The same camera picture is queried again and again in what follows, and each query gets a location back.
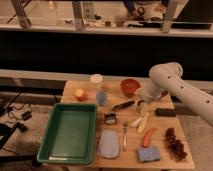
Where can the orange bowl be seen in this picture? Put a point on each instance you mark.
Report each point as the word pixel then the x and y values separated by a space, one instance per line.
pixel 129 86

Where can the silver fork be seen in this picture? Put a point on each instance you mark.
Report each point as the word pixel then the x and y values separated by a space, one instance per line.
pixel 125 129

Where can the white lidded cup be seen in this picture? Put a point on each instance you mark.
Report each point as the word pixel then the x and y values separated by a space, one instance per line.
pixel 96 80

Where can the black dish brush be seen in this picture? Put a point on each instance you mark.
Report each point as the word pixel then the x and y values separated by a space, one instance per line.
pixel 110 117

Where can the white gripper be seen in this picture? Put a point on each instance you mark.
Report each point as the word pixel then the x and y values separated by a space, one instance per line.
pixel 144 96

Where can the orange carrot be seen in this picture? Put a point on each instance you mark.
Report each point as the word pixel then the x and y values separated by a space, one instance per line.
pixel 147 137

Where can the blue sponge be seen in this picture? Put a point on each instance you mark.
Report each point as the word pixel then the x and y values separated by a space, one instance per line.
pixel 148 154

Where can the green plastic tray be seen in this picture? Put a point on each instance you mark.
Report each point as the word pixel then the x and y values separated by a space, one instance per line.
pixel 69 136

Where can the person in background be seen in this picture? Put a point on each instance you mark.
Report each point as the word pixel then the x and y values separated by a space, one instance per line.
pixel 141 10

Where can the blue plastic cup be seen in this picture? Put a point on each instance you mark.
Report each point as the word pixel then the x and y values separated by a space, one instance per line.
pixel 101 98

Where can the dark red grapes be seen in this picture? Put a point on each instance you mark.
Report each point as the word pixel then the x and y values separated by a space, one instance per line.
pixel 175 145

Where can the orange apple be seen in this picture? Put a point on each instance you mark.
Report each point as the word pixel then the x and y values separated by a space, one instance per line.
pixel 80 94

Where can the small metal cup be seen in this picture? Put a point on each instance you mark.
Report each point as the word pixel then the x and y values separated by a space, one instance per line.
pixel 139 106

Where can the grey blue cloth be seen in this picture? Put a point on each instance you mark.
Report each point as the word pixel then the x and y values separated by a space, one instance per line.
pixel 108 145

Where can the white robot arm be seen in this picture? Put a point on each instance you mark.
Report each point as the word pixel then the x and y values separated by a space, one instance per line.
pixel 167 77

